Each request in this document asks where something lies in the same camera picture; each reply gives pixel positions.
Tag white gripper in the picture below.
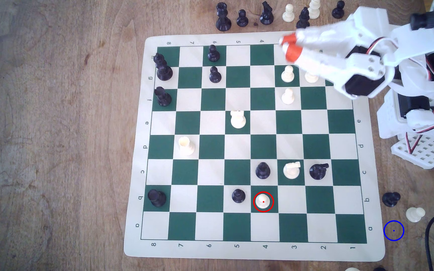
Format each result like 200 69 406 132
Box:
280 7 395 99

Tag black chess bishop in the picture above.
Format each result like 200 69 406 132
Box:
154 87 172 107
296 7 311 30

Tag black chess knight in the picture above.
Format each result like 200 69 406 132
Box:
260 1 275 26
309 163 330 180

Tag black chess queen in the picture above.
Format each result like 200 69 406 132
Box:
216 2 232 32

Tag white chess rook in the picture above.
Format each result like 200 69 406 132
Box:
231 110 247 129
178 137 196 156

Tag white chess knight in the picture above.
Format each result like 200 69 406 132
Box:
283 161 301 180

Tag black chess king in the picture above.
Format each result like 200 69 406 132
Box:
153 53 173 81

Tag green and white chess mat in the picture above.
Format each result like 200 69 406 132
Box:
124 29 386 262

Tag black chess rook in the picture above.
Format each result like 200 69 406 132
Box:
148 189 167 208

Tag white perforated base plate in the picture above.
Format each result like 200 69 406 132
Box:
391 132 434 169

